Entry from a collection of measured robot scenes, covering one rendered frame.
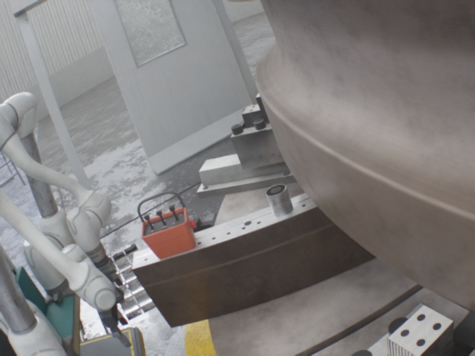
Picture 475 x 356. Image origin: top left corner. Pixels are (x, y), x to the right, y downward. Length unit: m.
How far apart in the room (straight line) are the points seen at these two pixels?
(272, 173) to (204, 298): 1.19
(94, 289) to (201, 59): 3.81
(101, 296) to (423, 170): 0.85
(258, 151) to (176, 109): 2.10
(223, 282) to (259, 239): 0.25
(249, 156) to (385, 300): 1.40
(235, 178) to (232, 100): 2.08
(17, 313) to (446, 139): 1.13
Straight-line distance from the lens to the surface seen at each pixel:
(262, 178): 2.87
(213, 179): 3.00
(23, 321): 1.21
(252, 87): 5.10
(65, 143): 4.55
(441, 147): 0.90
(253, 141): 2.70
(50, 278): 1.83
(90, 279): 1.22
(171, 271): 1.84
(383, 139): 1.03
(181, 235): 1.75
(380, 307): 1.76
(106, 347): 2.15
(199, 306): 1.96
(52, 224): 1.89
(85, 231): 1.61
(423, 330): 0.96
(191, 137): 4.78
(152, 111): 4.63
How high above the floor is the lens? 1.59
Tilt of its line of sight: 23 degrees down
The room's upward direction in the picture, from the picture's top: 21 degrees counter-clockwise
